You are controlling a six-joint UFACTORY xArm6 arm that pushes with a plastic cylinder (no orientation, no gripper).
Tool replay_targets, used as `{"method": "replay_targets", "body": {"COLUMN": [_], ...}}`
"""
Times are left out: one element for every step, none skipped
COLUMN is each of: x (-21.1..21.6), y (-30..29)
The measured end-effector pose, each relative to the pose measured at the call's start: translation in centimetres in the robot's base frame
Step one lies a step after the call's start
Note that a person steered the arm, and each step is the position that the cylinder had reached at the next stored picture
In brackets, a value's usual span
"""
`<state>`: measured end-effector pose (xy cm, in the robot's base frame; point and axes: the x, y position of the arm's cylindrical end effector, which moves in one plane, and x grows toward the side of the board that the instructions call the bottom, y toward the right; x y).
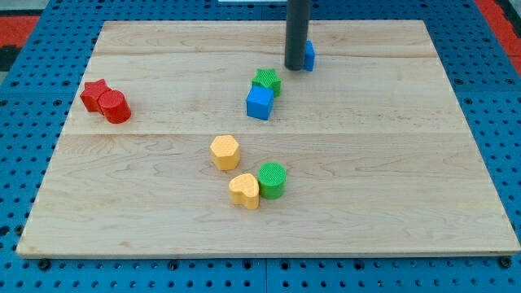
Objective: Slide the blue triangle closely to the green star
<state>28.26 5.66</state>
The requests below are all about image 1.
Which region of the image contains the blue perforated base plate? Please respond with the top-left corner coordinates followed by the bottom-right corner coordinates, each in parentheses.
top-left (1, 0), bottom-right (520, 292)

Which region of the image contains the light wooden board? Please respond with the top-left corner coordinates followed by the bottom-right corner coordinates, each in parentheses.
top-left (17, 20), bottom-right (520, 259)

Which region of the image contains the red star block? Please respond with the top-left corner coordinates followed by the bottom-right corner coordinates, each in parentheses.
top-left (80, 79), bottom-right (111, 113)

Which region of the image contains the yellow hexagon block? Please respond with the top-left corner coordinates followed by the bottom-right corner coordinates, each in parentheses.
top-left (209, 135), bottom-right (240, 171)

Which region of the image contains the blue triangle block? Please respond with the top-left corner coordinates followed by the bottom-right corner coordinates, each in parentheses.
top-left (304, 40), bottom-right (315, 72)

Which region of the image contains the green cylinder block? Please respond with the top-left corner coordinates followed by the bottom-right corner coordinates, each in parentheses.
top-left (258, 162), bottom-right (287, 199)

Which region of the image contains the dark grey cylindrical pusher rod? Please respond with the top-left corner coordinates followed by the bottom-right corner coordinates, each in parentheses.
top-left (284, 0), bottom-right (311, 71)

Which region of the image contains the blue cube block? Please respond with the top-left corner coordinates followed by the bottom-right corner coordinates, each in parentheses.
top-left (246, 85), bottom-right (274, 120)

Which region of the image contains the red cylinder block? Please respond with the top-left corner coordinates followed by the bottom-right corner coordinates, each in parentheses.
top-left (99, 90), bottom-right (132, 124)

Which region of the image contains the green star block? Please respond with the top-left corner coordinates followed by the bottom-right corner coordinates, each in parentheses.
top-left (252, 68), bottom-right (282, 98)

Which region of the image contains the yellow heart block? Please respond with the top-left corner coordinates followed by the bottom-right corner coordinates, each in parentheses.
top-left (229, 173), bottom-right (260, 210)

